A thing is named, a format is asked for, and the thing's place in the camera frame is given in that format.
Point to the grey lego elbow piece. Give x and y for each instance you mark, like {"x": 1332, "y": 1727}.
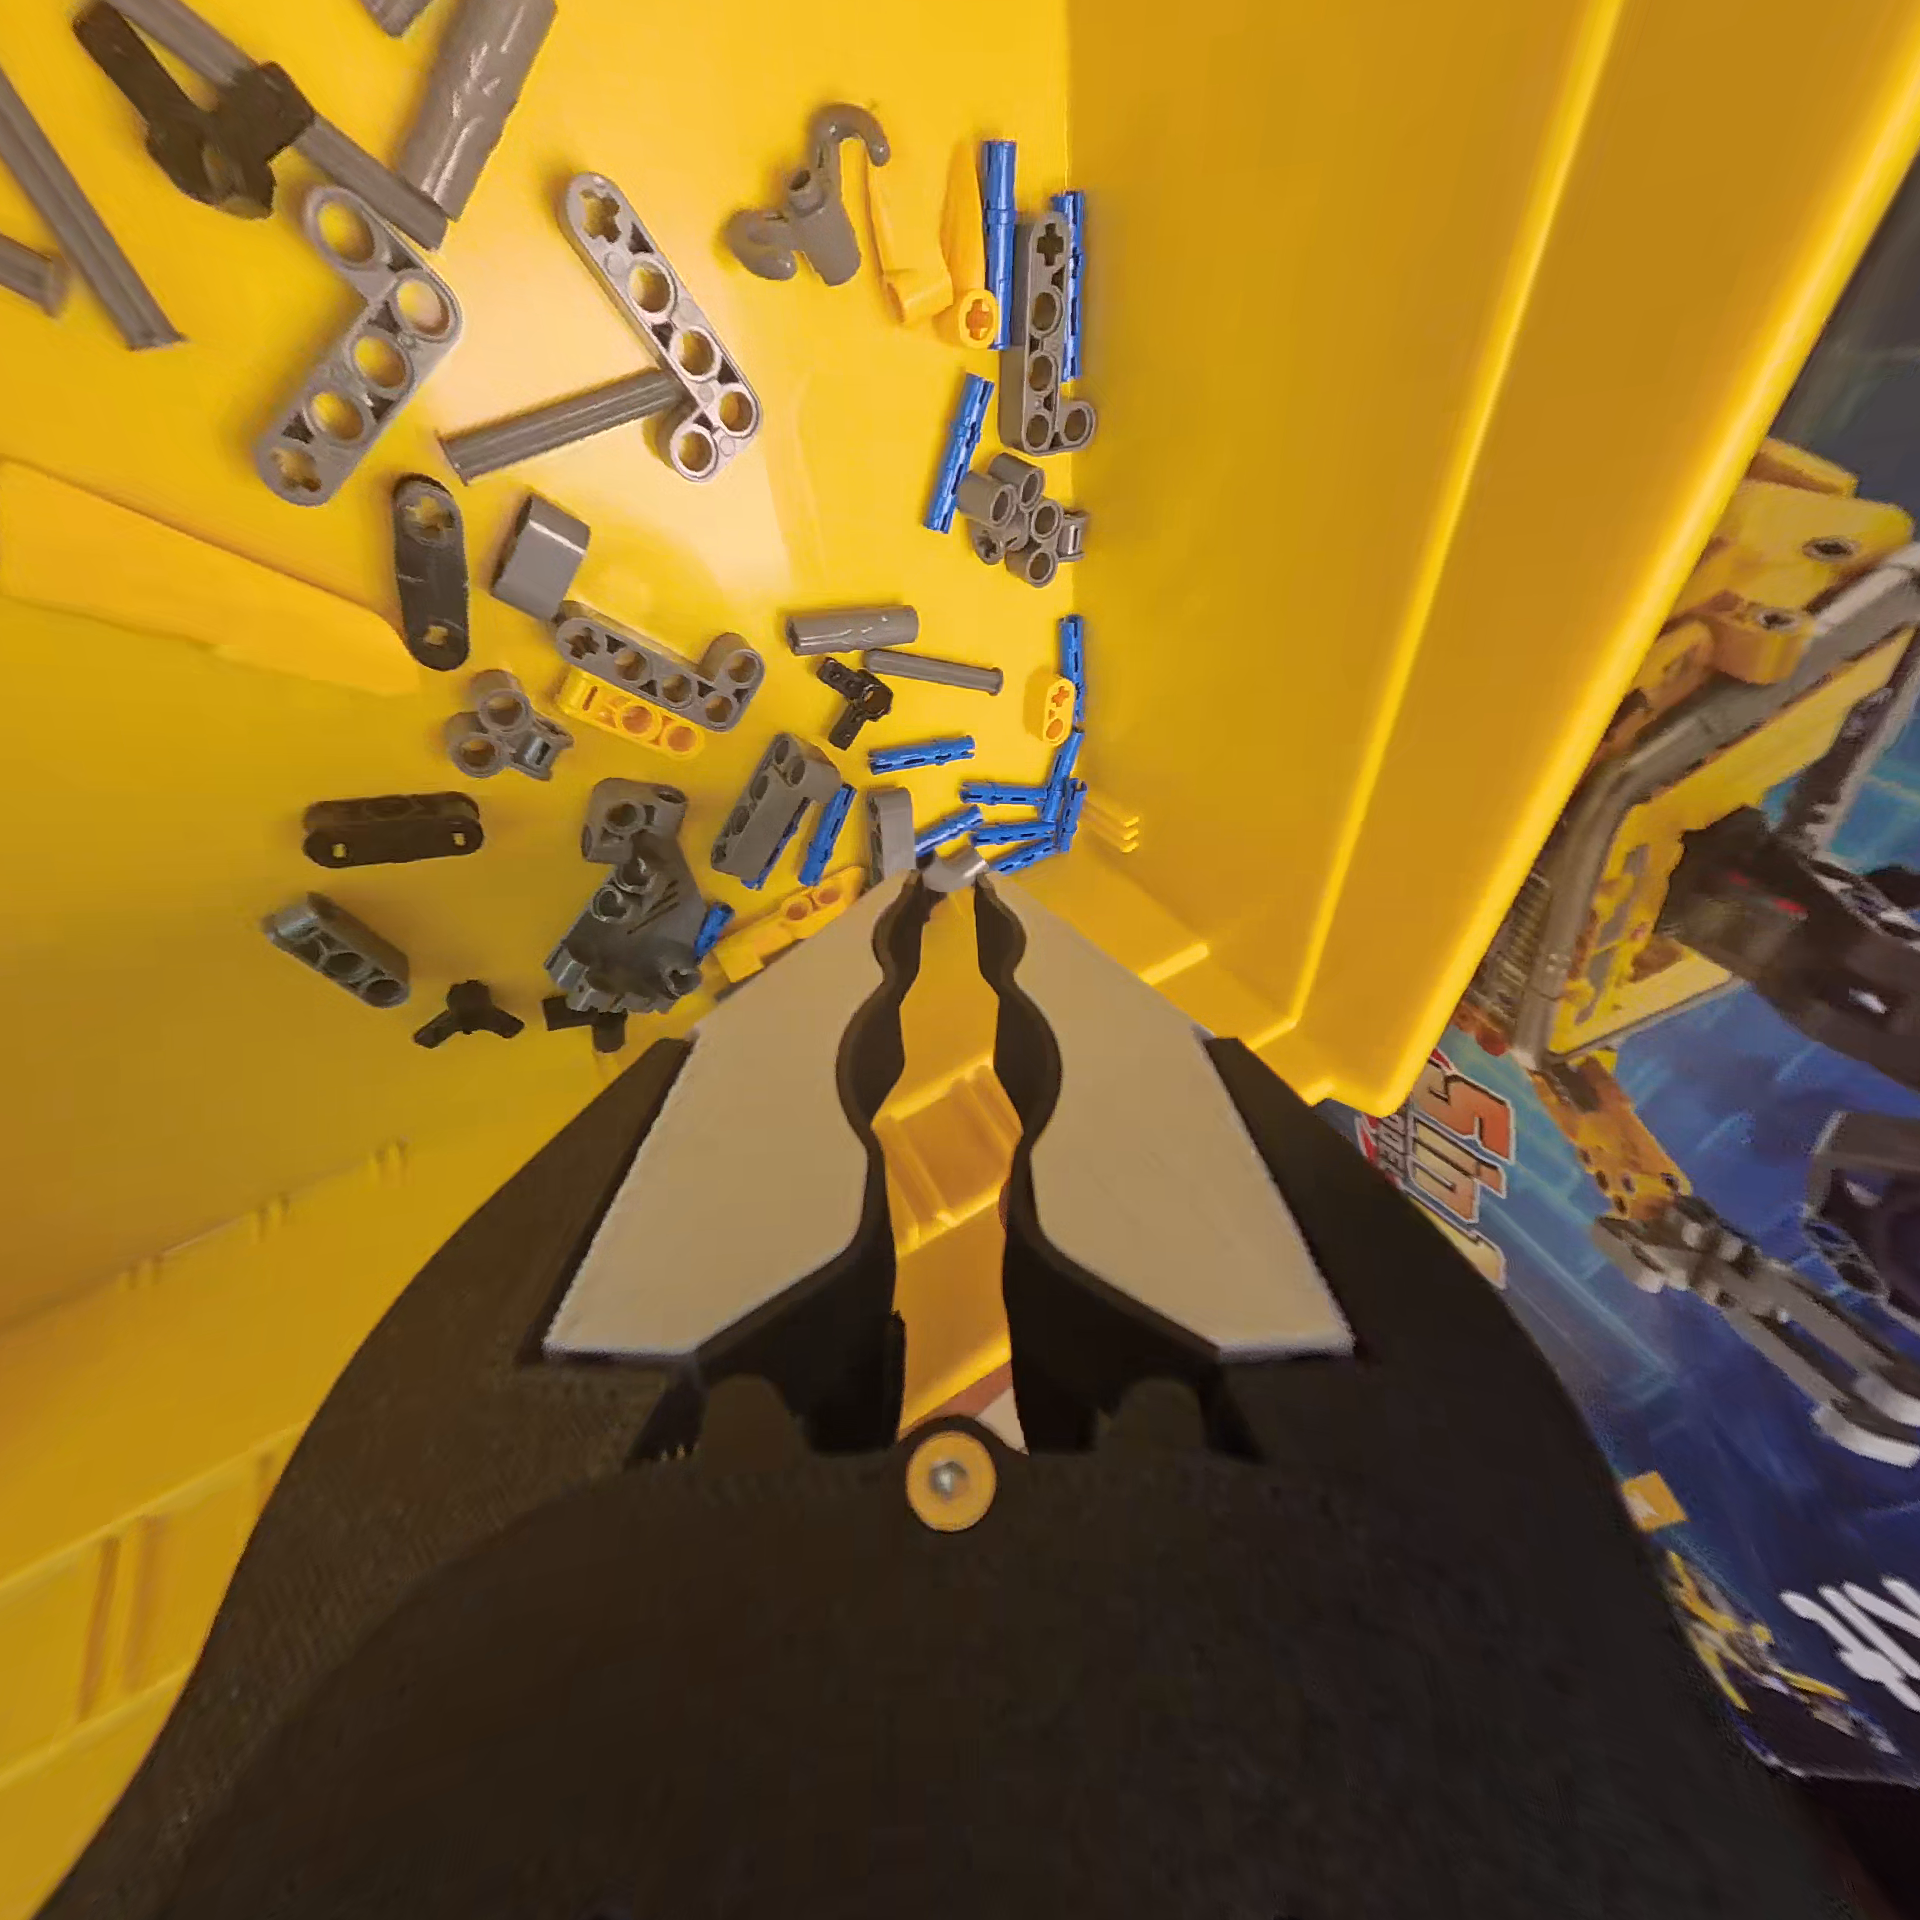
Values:
{"x": 956, "y": 869}

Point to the pile of small lego pieces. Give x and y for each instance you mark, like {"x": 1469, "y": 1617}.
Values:
{"x": 471, "y": 107}

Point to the blue robot kit box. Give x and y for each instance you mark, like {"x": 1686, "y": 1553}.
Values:
{"x": 1726, "y": 1199}

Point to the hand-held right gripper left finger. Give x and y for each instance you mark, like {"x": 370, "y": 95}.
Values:
{"x": 721, "y": 1183}

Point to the yellow plastic bin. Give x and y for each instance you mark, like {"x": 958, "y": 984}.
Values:
{"x": 1351, "y": 448}

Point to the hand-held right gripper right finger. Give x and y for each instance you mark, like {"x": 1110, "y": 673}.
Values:
{"x": 1170, "y": 1183}

